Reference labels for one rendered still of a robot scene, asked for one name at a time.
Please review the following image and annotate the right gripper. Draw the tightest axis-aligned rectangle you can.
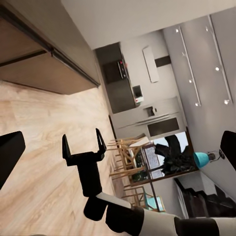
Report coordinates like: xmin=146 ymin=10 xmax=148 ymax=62
xmin=62 ymin=128 xmax=107 ymax=185

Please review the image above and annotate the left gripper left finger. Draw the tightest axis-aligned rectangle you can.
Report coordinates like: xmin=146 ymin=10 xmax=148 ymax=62
xmin=0 ymin=131 xmax=26 ymax=189

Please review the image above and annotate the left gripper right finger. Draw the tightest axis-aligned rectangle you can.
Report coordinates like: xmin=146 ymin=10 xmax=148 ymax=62
xmin=220 ymin=130 xmax=236 ymax=170

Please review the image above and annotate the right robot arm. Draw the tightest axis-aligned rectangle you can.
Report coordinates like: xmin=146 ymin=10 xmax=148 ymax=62
xmin=62 ymin=128 xmax=236 ymax=236

